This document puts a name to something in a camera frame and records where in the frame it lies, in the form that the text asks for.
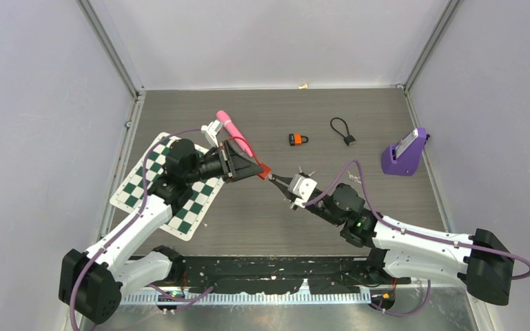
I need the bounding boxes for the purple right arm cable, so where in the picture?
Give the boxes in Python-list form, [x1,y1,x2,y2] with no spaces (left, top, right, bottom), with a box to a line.
[305,159,530,317]

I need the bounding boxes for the red cable padlock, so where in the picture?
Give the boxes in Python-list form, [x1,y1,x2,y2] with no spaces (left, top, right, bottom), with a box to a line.
[228,136,271,180]

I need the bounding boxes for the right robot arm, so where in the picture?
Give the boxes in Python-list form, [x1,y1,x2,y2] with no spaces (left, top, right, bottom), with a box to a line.
[268,173,514,305]

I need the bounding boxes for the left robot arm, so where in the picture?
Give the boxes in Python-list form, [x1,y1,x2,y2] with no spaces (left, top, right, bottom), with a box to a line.
[59,139,265,330]

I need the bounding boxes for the small silver keys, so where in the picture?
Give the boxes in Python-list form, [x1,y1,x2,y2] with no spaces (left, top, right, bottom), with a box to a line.
[347,171,362,184]

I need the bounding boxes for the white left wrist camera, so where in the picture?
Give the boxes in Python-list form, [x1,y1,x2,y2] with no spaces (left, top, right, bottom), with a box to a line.
[201,119,223,148]

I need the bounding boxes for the pink toy microphone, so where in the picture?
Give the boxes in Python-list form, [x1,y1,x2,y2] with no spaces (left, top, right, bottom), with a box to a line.
[216,110,254,157]

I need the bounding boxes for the black cable padlock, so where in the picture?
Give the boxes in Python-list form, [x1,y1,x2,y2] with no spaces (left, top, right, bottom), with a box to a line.
[329,117,356,146]

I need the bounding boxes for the black headed keys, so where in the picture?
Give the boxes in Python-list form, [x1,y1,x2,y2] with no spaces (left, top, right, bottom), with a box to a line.
[297,166,316,178]

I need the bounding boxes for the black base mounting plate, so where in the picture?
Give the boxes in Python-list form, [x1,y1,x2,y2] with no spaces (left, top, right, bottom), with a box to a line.
[176,256,410,294]

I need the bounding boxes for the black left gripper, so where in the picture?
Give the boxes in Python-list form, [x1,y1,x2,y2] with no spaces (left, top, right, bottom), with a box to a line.
[185,141,263,185]

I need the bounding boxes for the orange black padlock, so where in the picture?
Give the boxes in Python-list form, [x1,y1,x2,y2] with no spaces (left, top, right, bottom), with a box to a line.
[288,134,309,146]

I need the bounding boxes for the green white chessboard mat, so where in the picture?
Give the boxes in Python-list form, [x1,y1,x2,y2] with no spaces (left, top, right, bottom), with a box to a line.
[110,132,225,242]

